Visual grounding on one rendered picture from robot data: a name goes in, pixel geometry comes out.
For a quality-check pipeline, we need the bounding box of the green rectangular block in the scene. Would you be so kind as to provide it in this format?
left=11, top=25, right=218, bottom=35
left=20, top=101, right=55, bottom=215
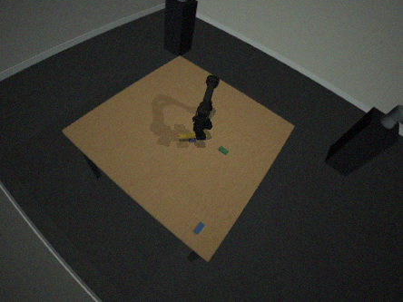
left=219, top=146, right=228, bottom=155

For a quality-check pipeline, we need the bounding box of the yellow bar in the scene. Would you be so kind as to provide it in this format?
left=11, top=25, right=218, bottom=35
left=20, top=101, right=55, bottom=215
left=178, top=132, right=208, bottom=139

